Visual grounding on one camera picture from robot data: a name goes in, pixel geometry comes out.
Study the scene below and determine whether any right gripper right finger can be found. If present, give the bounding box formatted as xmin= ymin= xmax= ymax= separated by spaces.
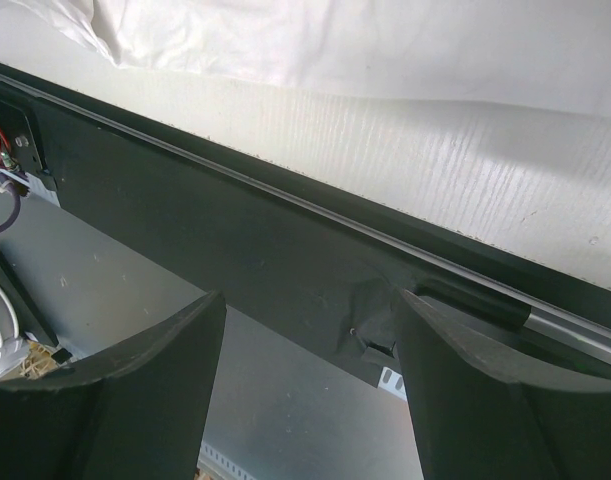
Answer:
xmin=394 ymin=290 xmax=611 ymax=479

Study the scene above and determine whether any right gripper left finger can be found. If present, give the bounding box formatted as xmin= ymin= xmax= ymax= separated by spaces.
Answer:
xmin=0 ymin=292 xmax=226 ymax=479

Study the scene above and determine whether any white t shirt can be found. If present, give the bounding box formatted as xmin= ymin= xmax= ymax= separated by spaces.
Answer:
xmin=84 ymin=0 xmax=611 ymax=121

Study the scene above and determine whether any right white cable duct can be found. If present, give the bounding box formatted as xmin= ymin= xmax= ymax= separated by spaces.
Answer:
xmin=377 ymin=367 xmax=407 ymax=401

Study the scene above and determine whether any white cable duct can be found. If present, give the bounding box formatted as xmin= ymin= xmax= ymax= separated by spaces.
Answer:
xmin=0 ymin=168 xmax=60 ymax=207
xmin=377 ymin=367 xmax=407 ymax=401

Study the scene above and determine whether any white cable loop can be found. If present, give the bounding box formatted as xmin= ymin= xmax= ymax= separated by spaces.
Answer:
xmin=0 ymin=272 xmax=26 ymax=386

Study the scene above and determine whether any left white cable duct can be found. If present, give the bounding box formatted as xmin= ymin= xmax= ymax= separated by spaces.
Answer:
xmin=0 ymin=168 xmax=60 ymax=207

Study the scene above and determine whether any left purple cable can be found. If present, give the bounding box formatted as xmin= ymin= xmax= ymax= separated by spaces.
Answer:
xmin=0 ymin=184 xmax=22 ymax=239

